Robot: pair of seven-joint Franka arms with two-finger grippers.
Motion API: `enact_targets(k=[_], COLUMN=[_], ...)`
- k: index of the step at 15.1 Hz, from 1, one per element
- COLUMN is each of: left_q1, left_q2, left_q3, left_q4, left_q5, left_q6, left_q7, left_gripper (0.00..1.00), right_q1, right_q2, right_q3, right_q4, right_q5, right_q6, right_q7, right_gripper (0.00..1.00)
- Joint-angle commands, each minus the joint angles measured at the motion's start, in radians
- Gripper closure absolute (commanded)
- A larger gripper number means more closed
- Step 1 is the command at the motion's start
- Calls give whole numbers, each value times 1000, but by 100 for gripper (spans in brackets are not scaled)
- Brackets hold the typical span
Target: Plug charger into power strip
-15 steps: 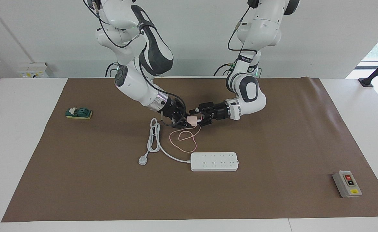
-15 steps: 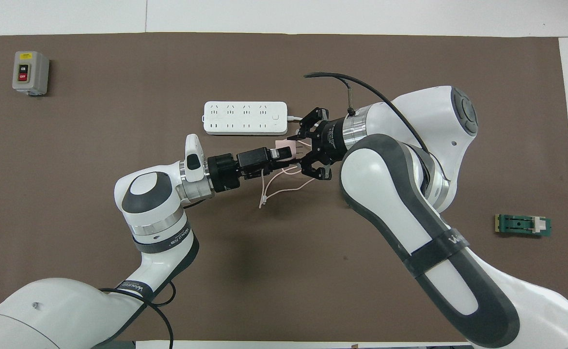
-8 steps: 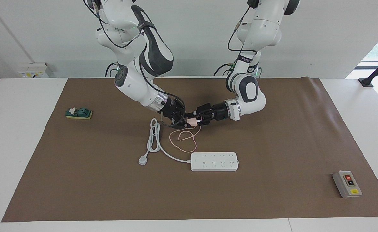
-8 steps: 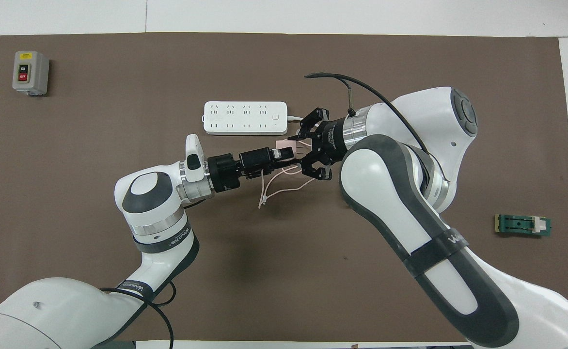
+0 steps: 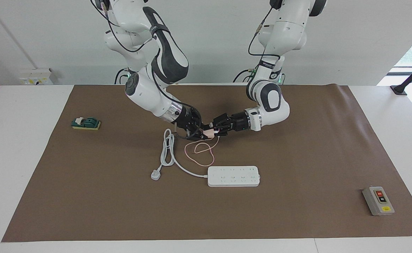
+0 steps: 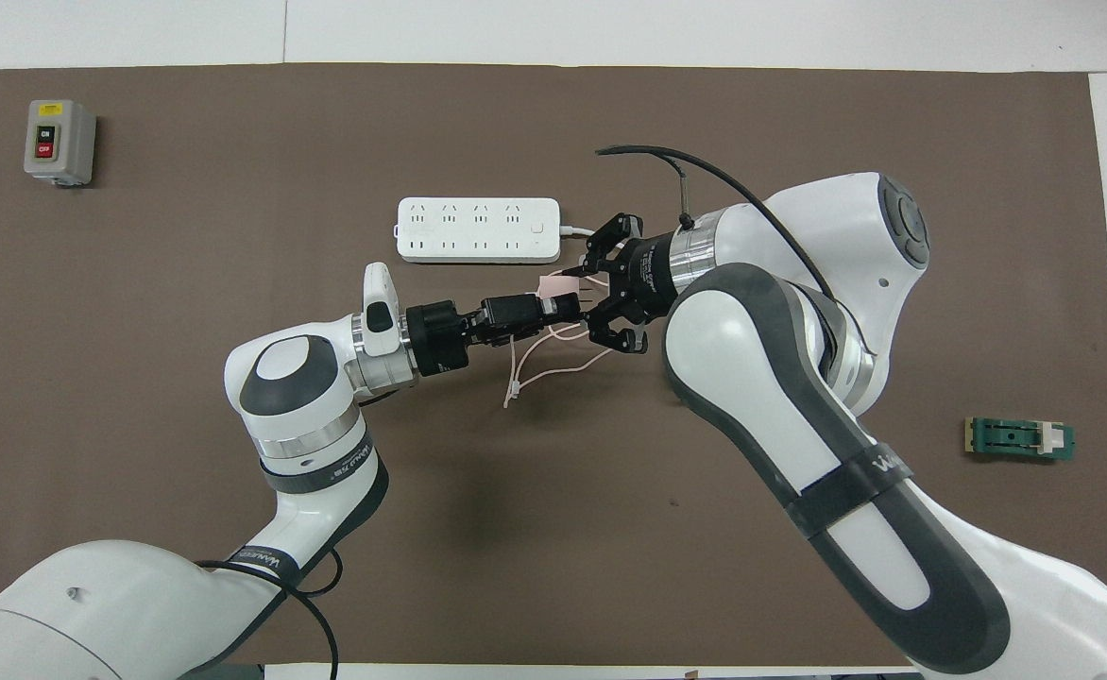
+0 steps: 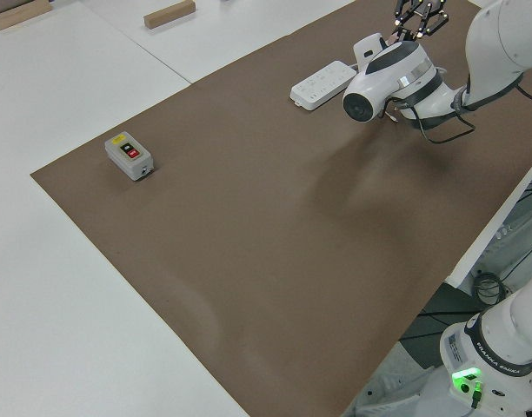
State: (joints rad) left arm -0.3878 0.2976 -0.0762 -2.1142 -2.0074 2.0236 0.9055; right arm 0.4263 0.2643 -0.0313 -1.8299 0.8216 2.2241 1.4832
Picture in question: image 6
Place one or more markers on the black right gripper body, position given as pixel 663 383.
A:
pixel 648 274

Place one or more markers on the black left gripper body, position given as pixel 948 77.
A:
pixel 440 338

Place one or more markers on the pink charger adapter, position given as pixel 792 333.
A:
pixel 553 284

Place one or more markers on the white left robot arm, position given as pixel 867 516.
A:
pixel 298 378

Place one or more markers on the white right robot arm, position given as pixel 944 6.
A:
pixel 799 378

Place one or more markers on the white power strip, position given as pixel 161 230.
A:
pixel 478 229

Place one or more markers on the brown table mat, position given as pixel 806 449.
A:
pixel 553 567

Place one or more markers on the green circuit board module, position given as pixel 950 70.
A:
pixel 1016 439

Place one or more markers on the grey on-off switch box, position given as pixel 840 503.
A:
pixel 59 142

